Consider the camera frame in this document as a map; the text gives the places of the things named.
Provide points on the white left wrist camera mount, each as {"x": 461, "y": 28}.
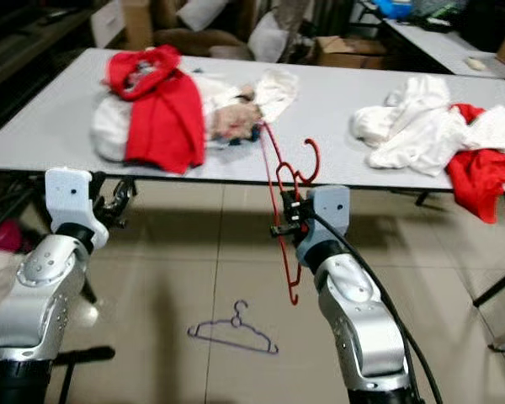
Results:
{"x": 71, "y": 198}

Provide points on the white crumpled garment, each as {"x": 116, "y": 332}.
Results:
{"x": 412, "y": 126}

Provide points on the brown armchair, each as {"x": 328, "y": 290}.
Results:
{"x": 194, "y": 44}

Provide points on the blue plastic object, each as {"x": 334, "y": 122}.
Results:
{"x": 394, "y": 8}

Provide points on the white lace cloth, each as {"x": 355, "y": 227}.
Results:
{"x": 497, "y": 130}

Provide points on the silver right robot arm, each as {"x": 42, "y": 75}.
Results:
{"x": 362, "y": 320}

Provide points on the pink plastic object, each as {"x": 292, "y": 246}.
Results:
{"x": 2, "y": 236}

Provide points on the cream cloth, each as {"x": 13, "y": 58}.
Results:
{"x": 278, "y": 88}

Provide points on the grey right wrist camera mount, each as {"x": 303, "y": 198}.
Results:
{"x": 330, "y": 210}

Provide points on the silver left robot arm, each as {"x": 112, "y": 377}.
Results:
{"x": 42, "y": 295}

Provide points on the purple plastic hanger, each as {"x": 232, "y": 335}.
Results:
{"x": 236, "y": 320}

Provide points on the red crumpled garment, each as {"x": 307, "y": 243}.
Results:
{"x": 480, "y": 181}

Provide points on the tall cardboard box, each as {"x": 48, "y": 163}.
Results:
{"x": 136, "y": 23}

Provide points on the red knit garment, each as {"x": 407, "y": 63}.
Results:
{"x": 168, "y": 126}

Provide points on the black bag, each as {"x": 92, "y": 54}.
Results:
{"x": 484, "y": 23}

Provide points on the flat cardboard box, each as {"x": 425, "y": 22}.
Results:
{"x": 349, "y": 50}

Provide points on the pink floral cloth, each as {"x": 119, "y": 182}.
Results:
{"x": 234, "y": 122}

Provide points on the white cushion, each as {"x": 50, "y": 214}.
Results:
{"x": 202, "y": 13}
{"x": 268, "y": 38}

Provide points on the dark wooden shelf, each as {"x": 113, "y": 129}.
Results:
{"x": 25, "y": 42}

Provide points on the small cream object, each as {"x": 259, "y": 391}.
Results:
{"x": 475, "y": 63}

